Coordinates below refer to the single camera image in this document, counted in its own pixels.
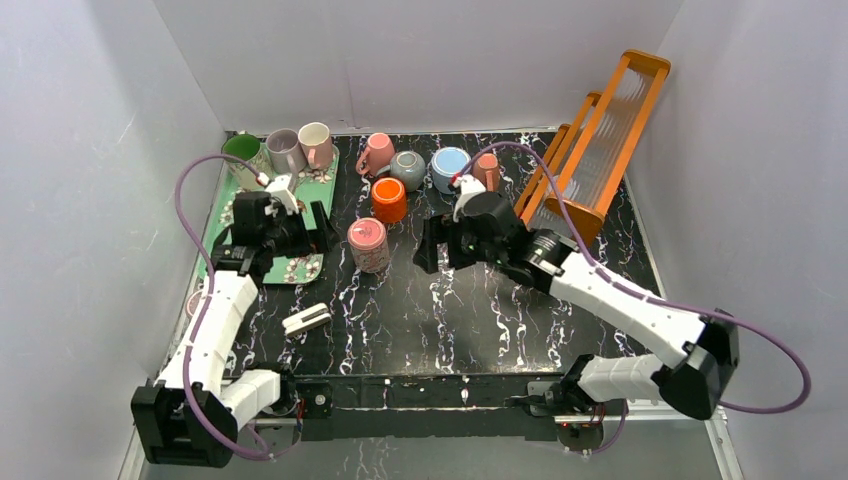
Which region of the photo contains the pink patterned mug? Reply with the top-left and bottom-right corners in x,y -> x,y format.
347,217 -> 390,273

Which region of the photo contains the lavender ribbed mug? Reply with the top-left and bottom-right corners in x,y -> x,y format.
265,128 -> 308,174

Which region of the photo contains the cream cartoon mug green interior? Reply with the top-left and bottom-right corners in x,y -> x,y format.
221,133 -> 275,191

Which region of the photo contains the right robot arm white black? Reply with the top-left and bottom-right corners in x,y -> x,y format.
413,192 -> 739,420

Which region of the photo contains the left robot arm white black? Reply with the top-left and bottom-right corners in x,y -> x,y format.
130,191 -> 339,468

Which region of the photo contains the orange upside-down mug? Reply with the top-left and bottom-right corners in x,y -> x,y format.
371,177 -> 407,224

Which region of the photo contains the salmon upside-down mug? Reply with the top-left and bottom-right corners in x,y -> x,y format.
472,153 -> 501,192

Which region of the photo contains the light blue upside-down mug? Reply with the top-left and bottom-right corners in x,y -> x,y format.
430,147 -> 471,195

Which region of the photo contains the grey upside-down mug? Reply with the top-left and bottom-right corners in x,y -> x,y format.
377,150 -> 427,192

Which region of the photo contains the pink upside-down mug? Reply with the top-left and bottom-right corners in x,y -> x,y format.
356,132 -> 396,178

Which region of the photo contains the pinkish mug beside table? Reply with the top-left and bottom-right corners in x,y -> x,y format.
184,290 -> 204,319

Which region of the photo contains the green floral serving tray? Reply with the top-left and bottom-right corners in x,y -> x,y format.
178,152 -> 340,287

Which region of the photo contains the white black small device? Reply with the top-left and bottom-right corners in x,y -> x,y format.
282,303 -> 331,338

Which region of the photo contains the orange wooden dish rack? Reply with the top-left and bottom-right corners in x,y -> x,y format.
514,49 -> 671,245

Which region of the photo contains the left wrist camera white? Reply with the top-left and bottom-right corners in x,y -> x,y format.
257,173 -> 306,215

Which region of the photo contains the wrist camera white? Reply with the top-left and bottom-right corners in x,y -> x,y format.
450,174 -> 487,222
257,173 -> 306,215

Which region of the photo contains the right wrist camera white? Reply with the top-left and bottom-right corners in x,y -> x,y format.
450,174 -> 487,222

